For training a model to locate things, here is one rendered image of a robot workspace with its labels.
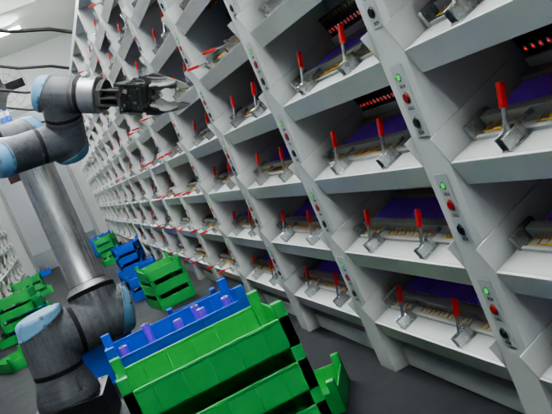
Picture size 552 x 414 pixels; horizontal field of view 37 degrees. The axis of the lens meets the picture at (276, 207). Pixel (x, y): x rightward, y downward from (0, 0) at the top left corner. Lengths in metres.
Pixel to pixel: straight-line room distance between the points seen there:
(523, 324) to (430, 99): 0.39
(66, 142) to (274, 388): 0.93
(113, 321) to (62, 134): 0.68
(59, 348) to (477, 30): 1.69
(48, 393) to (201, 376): 1.18
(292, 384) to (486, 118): 0.54
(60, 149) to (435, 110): 1.06
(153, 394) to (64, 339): 1.13
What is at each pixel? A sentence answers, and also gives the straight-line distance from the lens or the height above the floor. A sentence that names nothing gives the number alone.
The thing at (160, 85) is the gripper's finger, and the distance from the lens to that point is 1.93.
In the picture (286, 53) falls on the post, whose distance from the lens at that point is 1.97.
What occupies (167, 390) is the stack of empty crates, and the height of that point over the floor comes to 0.35.
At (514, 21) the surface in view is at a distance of 1.05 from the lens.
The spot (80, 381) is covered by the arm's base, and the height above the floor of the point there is 0.21.
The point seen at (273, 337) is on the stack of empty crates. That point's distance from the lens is 1.39.
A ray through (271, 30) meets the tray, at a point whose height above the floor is 0.86.
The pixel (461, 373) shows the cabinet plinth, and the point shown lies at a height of 0.04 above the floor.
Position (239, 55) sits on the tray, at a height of 0.86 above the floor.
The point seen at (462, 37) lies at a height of 0.68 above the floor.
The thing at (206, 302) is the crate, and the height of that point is 0.36.
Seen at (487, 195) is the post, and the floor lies 0.44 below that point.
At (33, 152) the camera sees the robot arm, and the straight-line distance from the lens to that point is 2.06.
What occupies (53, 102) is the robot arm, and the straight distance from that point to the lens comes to 2.03.
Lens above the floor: 0.68
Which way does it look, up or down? 6 degrees down
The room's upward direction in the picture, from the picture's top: 24 degrees counter-clockwise
